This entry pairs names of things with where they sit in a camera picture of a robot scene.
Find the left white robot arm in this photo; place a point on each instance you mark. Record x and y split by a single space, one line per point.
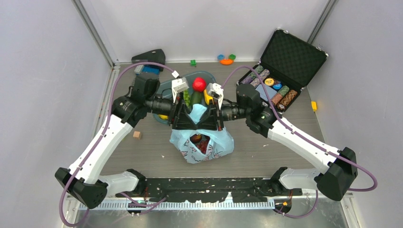
82 179

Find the yellow toy block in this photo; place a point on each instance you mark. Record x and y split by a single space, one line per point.
314 106

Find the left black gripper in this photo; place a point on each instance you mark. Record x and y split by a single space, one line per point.
179 118

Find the tan wooden cube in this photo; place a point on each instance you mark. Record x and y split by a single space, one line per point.
137 135

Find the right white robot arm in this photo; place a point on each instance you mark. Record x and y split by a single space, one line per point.
334 170

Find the black poker chip case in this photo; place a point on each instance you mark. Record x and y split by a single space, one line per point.
292 62

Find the yellow fake lemon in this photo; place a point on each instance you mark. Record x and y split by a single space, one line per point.
207 98

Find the red fake apple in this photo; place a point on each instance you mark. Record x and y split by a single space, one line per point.
199 84

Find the green fake avocado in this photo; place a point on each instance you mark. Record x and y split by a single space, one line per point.
196 98

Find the black wedge device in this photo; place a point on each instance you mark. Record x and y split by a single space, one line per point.
156 55

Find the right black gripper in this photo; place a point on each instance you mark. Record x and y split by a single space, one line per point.
210 119

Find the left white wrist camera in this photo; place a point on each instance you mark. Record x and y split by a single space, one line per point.
178 85

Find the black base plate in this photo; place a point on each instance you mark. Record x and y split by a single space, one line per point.
210 190

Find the purple fake grapes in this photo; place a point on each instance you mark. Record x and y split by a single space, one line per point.
203 144

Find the green fake grapes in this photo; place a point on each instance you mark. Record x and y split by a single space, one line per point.
186 97

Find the teal plastic fruit container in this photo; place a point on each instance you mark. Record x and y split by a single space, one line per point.
165 88

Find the light blue plastic bag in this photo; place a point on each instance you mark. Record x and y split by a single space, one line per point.
221 143

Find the blue toy piece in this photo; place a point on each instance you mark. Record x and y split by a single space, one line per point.
220 57

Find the blue lego brick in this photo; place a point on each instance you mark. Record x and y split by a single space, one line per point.
146 69

